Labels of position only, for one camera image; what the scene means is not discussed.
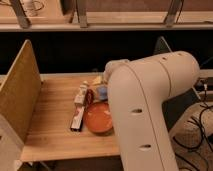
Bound black cables on floor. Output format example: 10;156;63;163
172;78;213;171

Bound wooden shelf rail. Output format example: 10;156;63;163
0;0;213;33

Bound blue and white sponge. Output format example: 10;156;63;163
94;85;108;101

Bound white and red bottle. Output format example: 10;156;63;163
74;81;89;105

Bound dark red can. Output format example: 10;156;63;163
86;89;94;105

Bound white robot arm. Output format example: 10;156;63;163
107;51;200;171

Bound dark right side panel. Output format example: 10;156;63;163
153;36;200;131

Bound yellow wedge block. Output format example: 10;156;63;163
92;76;102;85

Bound left wooden side panel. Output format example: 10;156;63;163
0;39;43;171

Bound dark red chocolate bar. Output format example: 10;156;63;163
70;106;85;131

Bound white cup on shelf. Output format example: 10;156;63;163
23;0;37;17

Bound orange plate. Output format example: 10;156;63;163
83;102;113;134

